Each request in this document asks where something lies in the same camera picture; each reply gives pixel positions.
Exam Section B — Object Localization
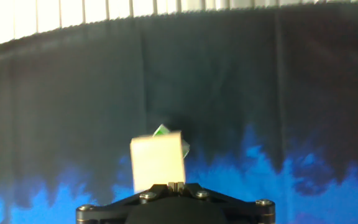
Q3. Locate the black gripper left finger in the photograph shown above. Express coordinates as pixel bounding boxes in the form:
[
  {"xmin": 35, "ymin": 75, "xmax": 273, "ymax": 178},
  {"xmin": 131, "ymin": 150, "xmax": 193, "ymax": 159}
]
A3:
[{"xmin": 75, "ymin": 182, "xmax": 177, "ymax": 224}]

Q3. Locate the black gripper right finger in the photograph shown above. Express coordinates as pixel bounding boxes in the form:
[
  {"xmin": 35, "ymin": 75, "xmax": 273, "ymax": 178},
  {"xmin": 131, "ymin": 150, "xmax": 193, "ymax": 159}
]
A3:
[{"xmin": 175, "ymin": 182, "xmax": 276, "ymax": 224}]

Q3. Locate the plain wooden block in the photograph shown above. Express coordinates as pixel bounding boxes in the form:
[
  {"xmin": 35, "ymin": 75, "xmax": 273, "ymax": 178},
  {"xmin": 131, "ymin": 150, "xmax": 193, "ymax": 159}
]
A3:
[{"xmin": 129, "ymin": 130, "xmax": 186, "ymax": 194}]

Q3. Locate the multicolour puzzle cube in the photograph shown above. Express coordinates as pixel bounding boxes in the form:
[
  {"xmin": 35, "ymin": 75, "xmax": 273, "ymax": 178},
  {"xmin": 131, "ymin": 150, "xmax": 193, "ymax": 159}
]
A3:
[{"xmin": 152, "ymin": 123, "xmax": 191, "ymax": 159}]

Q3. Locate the blue landscape print cloth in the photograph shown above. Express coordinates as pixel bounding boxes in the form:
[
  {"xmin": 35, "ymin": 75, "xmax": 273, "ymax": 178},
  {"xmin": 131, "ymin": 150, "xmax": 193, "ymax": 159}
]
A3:
[{"xmin": 0, "ymin": 1, "xmax": 358, "ymax": 224}]

